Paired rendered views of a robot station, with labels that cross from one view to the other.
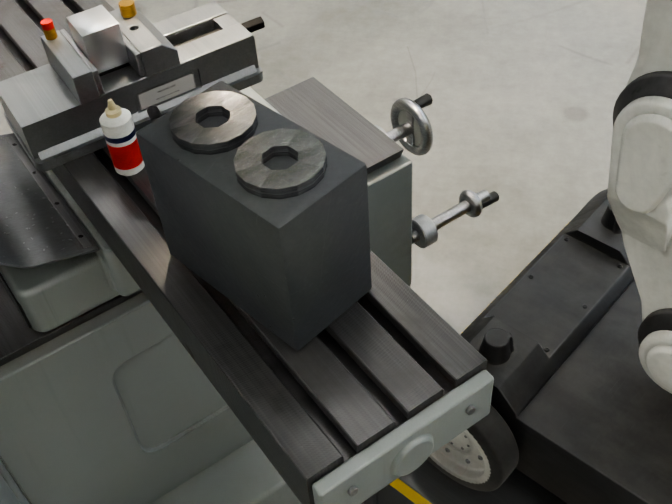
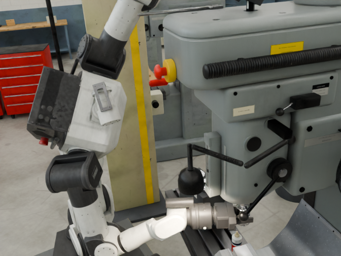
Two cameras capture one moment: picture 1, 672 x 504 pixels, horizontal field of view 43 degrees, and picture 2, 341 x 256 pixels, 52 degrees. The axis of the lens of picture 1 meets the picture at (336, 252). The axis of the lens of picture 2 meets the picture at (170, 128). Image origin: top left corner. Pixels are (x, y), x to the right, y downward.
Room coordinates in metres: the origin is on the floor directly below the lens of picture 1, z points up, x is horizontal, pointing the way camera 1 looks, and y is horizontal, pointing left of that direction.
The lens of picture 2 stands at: (1.99, 0.34, 2.01)
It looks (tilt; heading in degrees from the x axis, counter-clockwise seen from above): 25 degrees down; 197
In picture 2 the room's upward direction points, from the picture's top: 4 degrees counter-clockwise
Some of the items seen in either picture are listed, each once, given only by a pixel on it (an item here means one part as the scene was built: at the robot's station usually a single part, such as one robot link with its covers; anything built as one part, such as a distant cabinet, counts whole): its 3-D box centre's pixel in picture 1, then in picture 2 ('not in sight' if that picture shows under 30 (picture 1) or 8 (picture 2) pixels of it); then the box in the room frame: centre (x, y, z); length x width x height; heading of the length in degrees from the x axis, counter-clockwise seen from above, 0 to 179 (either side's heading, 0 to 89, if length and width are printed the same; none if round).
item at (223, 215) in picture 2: not in sight; (216, 216); (1.03, 0.20, 1.22); 0.13 x 0.12 x 0.10; 14
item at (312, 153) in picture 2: not in sight; (299, 139); (0.91, 0.46, 1.47); 0.24 x 0.19 x 0.26; 32
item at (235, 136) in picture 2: not in sight; (246, 151); (1.01, 0.29, 1.47); 0.21 x 0.19 x 0.32; 32
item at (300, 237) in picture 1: (258, 209); (201, 197); (0.67, 0.08, 1.02); 0.22 x 0.12 x 0.20; 43
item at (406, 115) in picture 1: (396, 134); not in sight; (1.28, -0.13, 0.62); 0.16 x 0.12 x 0.12; 122
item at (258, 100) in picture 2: not in sight; (261, 85); (0.99, 0.33, 1.68); 0.34 x 0.24 x 0.10; 122
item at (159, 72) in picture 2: not in sight; (160, 71); (1.15, 0.08, 1.76); 0.04 x 0.03 x 0.04; 32
